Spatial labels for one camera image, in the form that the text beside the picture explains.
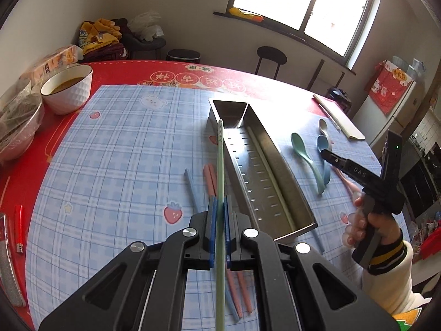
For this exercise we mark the red lighter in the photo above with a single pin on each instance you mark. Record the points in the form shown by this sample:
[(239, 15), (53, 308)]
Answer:
[(19, 224)]

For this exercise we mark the yellow cloth on sill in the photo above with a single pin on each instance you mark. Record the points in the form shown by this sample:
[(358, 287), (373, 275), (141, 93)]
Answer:
[(244, 13)]

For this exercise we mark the blue plaid table mat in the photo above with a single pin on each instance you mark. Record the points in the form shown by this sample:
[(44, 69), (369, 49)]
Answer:
[(120, 162)]

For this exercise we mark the red printed cloth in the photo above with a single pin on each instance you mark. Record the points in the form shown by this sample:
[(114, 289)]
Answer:
[(391, 86)]

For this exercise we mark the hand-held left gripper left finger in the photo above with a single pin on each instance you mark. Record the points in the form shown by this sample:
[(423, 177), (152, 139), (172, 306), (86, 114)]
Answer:
[(213, 220)]

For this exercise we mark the clear plastic bag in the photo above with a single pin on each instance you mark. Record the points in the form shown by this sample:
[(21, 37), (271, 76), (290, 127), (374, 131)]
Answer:
[(146, 24)]

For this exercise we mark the white fridge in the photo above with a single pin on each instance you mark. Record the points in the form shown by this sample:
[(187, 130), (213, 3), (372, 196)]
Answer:
[(379, 127)]

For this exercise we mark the person's right hand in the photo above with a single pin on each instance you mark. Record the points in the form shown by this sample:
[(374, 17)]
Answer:
[(355, 229)]

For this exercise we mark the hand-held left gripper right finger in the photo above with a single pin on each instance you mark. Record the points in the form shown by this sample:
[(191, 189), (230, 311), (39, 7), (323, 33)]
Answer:
[(228, 220)]

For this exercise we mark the white textured bowl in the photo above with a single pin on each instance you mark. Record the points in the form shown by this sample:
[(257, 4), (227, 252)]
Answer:
[(69, 100)]

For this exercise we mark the yellow garment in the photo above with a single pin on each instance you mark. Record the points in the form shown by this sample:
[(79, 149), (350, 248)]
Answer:
[(100, 32)]

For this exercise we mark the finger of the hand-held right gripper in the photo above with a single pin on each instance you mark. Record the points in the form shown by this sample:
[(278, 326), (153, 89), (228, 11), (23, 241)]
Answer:
[(330, 155), (339, 169)]

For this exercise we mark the clear plastic containers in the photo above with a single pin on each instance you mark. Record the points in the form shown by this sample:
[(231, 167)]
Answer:
[(410, 69)]

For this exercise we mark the green spoon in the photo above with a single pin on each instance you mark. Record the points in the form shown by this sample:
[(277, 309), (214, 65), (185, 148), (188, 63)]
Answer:
[(299, 143)]

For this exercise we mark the black round stool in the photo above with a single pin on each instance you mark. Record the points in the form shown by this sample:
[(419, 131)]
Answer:
[(271, 55)]

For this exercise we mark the white pen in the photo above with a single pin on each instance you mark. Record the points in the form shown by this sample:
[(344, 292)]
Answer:
[(329, 117)]

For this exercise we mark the plastic-covered bowl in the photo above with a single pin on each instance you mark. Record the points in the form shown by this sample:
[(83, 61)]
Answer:
[(17, 120)]

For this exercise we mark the small black device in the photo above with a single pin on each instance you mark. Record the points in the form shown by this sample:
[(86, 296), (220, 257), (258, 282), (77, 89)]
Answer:
[(339, 98)]

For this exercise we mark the grey curved metal strip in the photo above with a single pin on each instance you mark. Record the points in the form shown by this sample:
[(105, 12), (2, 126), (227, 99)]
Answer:
[(8, 275)]

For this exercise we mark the red printed tablecloth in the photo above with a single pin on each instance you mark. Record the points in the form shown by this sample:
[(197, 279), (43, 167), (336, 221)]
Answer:
[(113, 72)]

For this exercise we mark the blue chopstick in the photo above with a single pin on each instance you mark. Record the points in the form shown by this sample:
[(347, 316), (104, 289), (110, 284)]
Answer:
[(317, 241), (191, 193)]

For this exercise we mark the pink spoon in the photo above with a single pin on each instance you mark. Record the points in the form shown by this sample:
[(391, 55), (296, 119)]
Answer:
[(348, 183)]

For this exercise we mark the dark red garment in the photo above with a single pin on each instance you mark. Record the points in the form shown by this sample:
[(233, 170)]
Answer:
[(106, 53)]

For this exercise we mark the green chopstick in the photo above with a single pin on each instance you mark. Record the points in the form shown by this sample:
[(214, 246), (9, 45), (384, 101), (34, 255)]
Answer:
[(272, 179), (220, 165)]

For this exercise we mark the grey spoon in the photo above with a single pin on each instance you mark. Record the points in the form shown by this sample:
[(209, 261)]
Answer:
[(323, 126)]

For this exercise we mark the metal utensil tray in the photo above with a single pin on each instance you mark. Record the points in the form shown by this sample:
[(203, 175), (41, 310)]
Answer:
[(241, 165)]

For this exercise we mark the blue spoon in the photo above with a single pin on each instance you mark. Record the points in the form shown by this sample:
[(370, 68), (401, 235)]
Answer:
[(322, 143)]

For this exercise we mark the orange tissue packet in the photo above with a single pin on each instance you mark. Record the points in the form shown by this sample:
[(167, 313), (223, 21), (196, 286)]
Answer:
[(51, 62)]

